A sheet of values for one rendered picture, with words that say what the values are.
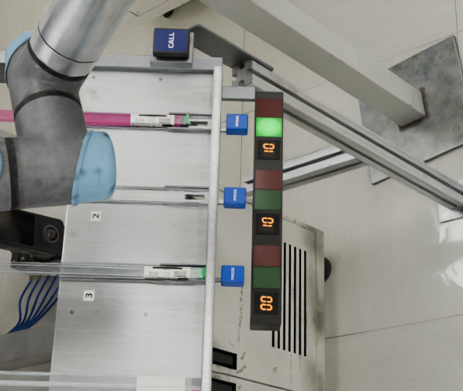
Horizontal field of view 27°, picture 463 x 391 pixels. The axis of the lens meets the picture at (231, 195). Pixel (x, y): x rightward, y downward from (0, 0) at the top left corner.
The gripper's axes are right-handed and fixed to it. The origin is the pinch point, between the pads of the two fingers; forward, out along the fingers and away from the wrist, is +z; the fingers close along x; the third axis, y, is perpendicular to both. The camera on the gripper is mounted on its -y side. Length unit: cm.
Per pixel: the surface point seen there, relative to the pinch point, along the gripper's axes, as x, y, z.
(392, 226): -32, -79, 48
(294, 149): -57, -65, 70
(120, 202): -9.7, -17.3, -3.5
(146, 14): -107, -33, 102
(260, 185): -13.2, -35.9, -6.7
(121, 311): 5.3, -18.5, -3.5
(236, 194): -11.0, -32.3, -8.0
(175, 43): -31.8, -22.6, -9.2
